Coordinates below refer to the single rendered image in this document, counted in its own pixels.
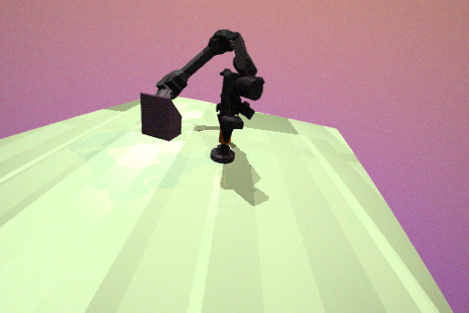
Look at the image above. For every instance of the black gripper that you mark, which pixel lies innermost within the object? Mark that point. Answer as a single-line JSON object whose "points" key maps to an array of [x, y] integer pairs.
{"points": [[227, 119]]}

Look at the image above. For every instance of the orange knob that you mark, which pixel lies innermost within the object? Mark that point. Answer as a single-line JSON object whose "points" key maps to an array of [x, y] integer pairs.
{"points": [[221, 139]]}

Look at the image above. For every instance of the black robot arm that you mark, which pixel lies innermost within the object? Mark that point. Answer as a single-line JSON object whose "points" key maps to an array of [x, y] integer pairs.
{"points": [[248, 85]]}

